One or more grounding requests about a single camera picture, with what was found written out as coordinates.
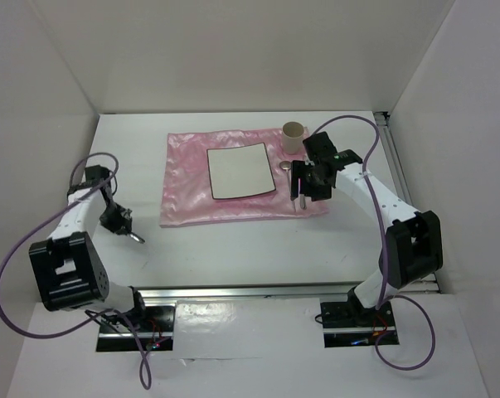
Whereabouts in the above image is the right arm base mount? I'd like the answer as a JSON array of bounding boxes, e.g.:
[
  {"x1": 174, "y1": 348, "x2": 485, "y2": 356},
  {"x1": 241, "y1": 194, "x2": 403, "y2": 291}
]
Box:
[{"x1": 314, "y1": 302, "x2": 400, "y2": 348}]

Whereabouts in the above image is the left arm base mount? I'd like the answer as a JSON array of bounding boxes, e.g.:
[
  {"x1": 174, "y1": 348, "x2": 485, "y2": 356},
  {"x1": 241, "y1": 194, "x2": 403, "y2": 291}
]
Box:
[{"x1": 95, "y1": 302, "x2": 176, "y2": 352}]

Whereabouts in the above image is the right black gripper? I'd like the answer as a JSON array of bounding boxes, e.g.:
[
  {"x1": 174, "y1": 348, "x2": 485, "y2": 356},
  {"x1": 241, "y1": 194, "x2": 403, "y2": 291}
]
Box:
[{"x1": 290, "y1": 160, "x2": 333, "y2": 201}]

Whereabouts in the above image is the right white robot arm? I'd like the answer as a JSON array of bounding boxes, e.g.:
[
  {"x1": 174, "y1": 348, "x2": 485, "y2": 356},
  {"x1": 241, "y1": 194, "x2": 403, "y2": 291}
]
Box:
[{"x1": 290, "y1": 132, "x2": 443, "y2": 325}]

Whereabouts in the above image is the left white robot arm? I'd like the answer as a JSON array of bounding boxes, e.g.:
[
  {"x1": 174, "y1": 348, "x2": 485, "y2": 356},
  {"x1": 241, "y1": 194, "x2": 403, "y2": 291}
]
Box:
[{"x1": 29, "y1": 165, "x2": 148, "y2": 331}]

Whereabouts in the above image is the beige cup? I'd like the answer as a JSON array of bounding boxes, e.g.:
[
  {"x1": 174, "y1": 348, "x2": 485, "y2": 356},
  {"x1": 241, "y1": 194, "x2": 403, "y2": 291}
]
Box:
[{"x1": 281, "y1": 121, "x2": 305, "y2": 155}]

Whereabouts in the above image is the aluminium table rail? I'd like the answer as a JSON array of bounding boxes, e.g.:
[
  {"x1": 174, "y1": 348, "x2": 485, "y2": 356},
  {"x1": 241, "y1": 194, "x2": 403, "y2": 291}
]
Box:
[{"x1": 50, "y1": 109, "x2": 441, "y2": 302}]

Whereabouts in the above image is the square white plate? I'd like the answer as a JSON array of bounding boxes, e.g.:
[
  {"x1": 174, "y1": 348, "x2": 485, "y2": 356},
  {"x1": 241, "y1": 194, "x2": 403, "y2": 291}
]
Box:
[{"x1": 206, "y1": 143, "x2": 276, "y2": 200}]

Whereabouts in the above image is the silver fork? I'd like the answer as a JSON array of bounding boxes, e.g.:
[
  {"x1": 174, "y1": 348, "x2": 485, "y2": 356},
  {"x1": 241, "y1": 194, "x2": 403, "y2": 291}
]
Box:
[{"x1": 128, "y1": 232, "x2": 145, "y2": 244}]

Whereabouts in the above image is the pink satin cloth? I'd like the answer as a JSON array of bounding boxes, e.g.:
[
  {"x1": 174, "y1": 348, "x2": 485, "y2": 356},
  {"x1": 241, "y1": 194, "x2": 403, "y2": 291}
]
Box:
[{"x1": 159, "y1": 129, "x2": 328, "y2": 227}]

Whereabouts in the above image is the silver spoon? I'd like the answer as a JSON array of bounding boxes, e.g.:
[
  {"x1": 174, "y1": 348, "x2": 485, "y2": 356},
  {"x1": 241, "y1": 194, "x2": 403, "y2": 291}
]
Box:
[{"x1": 279, "y1": 160, "x2": 297, "y2": 213}]

